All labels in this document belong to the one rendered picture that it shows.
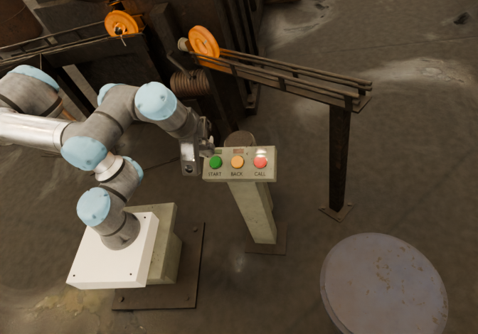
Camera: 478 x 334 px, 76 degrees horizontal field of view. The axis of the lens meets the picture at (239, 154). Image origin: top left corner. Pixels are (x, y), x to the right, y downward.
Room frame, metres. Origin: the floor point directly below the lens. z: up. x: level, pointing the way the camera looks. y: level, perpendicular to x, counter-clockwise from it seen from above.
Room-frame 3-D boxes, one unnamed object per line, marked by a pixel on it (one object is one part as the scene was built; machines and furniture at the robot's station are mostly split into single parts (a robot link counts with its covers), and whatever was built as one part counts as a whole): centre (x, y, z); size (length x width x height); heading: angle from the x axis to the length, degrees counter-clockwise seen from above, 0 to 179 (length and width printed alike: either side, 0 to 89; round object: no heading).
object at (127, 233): (0.68, 0.53, 0.43); 0.15 x 0.15 x 0.10
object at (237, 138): (0.79, -0.02, 0.26); 0.12 x 0.12 x 0.52
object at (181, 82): (1.31, 0.09, 0.27); 0.22 x 0.13 x 0.53; 66
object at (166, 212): (0.68, 0.53, 0.28); 0.32 x 0.32 x 0.04; 73
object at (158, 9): (1.49, 0.11, 0.68); 0.11 x 0.08 x 0.24; 156
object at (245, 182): (0.62, 0.01, 0.31); 0.24 x 0.16 x 0.62; 66
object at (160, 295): (0.68, 0.53, 0.13); 0.40 x 0.40 x 0.26; 73
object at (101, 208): (0.68, 0.52, 0.54); 0.13 x 0.12 x 0.14; 143
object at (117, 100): (0.61, 0.21, 0.96); 0.11 x 0.11 x 0.08; 53
